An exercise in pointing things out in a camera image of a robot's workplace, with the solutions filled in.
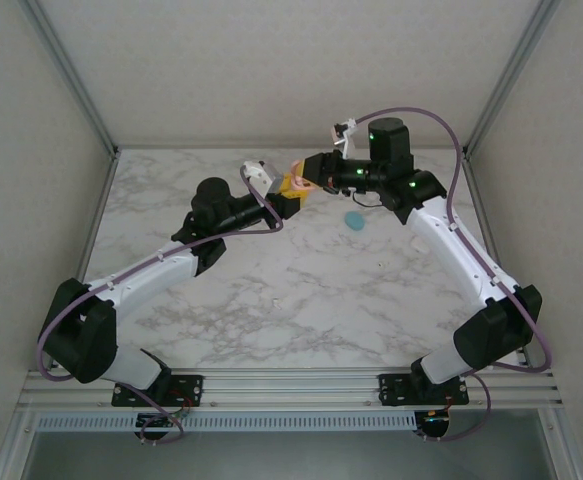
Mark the pink earbud charging case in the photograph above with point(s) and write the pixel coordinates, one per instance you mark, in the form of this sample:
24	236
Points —
298	181

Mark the blue earbud charging case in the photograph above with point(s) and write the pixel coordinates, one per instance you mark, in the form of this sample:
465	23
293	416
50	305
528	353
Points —
356	221

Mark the white earbud charging case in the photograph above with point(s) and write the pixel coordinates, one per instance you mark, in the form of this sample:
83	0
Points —
418	246

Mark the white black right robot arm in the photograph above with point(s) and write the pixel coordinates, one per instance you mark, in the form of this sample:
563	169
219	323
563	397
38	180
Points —
456	255

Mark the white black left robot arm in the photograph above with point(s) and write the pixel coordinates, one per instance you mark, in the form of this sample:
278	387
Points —
146	277

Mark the small controller circuit board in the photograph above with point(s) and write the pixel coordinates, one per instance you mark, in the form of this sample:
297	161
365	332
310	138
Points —
433	419
158	421

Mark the aluminium table side rail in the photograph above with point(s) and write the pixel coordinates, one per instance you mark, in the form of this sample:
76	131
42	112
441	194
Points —
92	250
480	200

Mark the aluminium frame corner post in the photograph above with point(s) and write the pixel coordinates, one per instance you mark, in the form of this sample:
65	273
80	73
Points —
74	75
510	75

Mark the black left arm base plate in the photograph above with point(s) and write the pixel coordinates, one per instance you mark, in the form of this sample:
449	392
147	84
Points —
186	387

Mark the aluminium mounting rail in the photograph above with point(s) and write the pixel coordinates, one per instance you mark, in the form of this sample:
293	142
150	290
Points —
291	387

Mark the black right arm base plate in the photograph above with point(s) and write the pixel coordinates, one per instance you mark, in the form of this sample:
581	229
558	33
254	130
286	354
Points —
396	390

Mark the aluminium frame leg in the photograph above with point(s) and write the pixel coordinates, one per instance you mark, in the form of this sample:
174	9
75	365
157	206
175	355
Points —
11	450
563	450

